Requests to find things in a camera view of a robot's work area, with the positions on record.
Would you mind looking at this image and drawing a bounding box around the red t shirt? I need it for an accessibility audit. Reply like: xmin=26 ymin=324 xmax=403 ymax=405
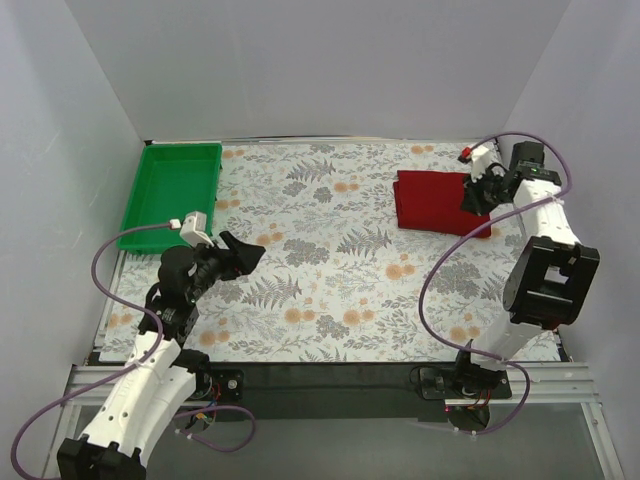
xmin=393 ymin=170 xmax=490 ymax=237

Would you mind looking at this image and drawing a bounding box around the green plastic tray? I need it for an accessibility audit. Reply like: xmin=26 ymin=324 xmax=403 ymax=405
xmin=121 ymin=143 xmax=222 ymax=233

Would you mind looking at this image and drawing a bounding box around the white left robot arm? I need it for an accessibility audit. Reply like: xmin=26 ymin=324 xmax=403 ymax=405
xmin=56 ymin=231 xmax=265 ymax=479

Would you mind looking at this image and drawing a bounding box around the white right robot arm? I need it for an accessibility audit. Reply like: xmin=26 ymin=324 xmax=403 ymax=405
xmin=452 ymin=141 xmax=600 ymax=398

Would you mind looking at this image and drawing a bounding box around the floral patterned table mat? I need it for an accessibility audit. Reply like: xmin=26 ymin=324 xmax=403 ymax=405
xmin=98 ymin=139 xmax=572 ymax=365

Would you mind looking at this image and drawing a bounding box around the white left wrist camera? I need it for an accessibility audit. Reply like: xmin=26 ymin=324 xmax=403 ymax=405
xmin=169 ymin=211 xmax=214 ymax=248

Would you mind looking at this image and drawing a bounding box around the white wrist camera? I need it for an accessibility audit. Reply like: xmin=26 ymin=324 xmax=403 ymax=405
xmin=458 ymin=146 xmax=497 ymax=182
xmin=169 ymin=211 xmax=214 ymax=248

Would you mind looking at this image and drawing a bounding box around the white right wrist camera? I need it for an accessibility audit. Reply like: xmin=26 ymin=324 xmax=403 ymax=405
xmin=458 ymin=146 xmax=497 ymax=182

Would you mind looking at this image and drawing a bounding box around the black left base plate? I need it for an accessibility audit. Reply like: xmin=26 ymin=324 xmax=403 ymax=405
xmin=199 ymin=369 xmax=245 ymax=403

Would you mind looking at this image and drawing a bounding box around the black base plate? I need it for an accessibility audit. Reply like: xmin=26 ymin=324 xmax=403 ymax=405
xmin=199 ymin=369 xmax=245 ymax=403
xmin=409 ymin=365 xmax=512 ymax=400

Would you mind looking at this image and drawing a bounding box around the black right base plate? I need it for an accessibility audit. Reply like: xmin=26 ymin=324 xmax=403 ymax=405
xmin=409 ymin=365 xmax=512 ymax=400

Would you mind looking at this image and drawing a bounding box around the aluminium frame rail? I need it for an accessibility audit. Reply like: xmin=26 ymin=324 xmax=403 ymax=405
xmin=42 ymin=360 xmax=626 ymax=480

